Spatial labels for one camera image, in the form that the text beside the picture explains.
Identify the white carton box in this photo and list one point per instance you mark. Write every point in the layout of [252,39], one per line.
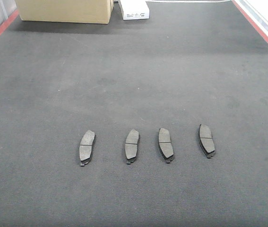
[134,9]

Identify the brake pad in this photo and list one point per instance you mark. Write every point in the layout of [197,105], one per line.
[206,141]
[166,148]
[131,146]
[86,147]

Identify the dark grey conveyor belt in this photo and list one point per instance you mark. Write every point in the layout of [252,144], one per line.
[187,65]

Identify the cardboard box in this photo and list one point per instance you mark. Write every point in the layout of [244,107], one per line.
[71,11]

